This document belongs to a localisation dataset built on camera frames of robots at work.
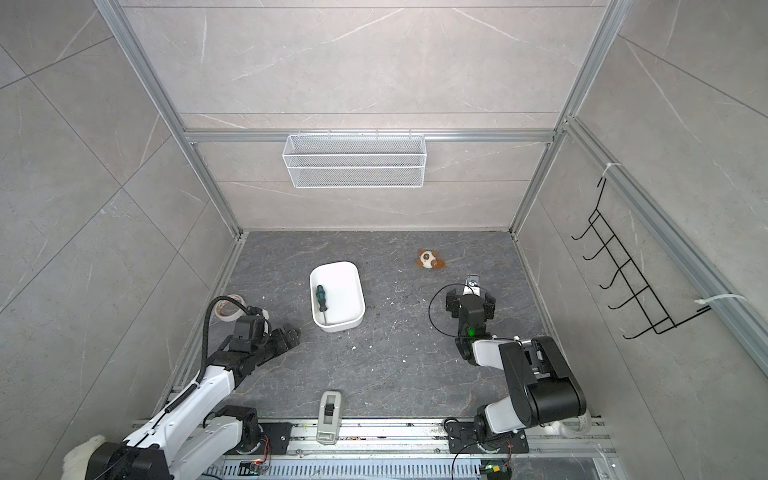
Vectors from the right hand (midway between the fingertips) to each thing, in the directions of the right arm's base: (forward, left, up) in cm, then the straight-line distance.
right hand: (470, 289), depth 93 cm
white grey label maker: (-35, +42, -4) cm, 54 cm away
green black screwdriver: (+3, +49, -4) cm, 49 cm away
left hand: (-12, +57, -2) cm, 58 cm away
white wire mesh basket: (+39, +37, +22) cm, 58 cm away
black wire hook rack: (-12, -30, +23) cm, 39 cm away
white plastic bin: (+2, +41, -7) cm, 42 cm away
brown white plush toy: (+17, +11, -4) cm, 21 cm away
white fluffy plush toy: (-44, +86, +12) cm, 97 cm away
